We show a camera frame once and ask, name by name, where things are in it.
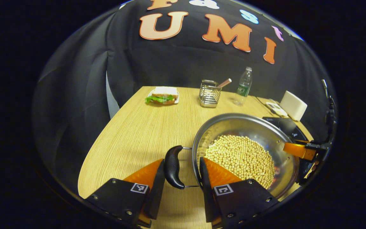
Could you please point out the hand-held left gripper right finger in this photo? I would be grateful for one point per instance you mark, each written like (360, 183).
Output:
(206, 190)

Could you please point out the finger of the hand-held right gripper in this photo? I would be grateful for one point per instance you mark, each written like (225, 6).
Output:
(299, 150)

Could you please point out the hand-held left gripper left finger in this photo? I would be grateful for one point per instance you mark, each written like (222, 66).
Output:
(157, 190)

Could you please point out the black induction cooktop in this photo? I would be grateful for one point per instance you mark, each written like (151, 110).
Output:
(284, 124)

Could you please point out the pile of soybeans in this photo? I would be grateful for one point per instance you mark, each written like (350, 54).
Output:
(243, 156)

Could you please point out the white toaster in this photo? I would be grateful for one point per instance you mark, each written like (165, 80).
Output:
(293, 105)

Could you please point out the white divided spice tray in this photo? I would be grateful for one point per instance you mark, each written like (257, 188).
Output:
(276, 109)

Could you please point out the clear plastic water bottle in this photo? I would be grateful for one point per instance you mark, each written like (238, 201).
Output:
(243, 87)

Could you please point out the sandwich with lettuce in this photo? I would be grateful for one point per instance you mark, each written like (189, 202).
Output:
(163, 95)

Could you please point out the black backdrop cloth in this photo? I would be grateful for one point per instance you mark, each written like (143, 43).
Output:
(75, 95)

